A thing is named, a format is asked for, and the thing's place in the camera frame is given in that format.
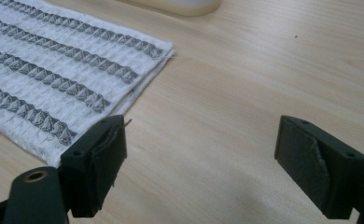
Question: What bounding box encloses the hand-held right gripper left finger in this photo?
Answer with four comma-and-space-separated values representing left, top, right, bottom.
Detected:
58, 114, 133, 218

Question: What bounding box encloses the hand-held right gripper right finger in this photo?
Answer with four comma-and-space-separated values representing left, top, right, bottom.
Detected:
273, 115, 364, 220

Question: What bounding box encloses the white grey-striped cloth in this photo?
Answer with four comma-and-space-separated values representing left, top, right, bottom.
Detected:
0, 0, 176, 169

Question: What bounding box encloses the white round container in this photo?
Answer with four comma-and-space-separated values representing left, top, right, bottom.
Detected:
125, 0, 224, 18

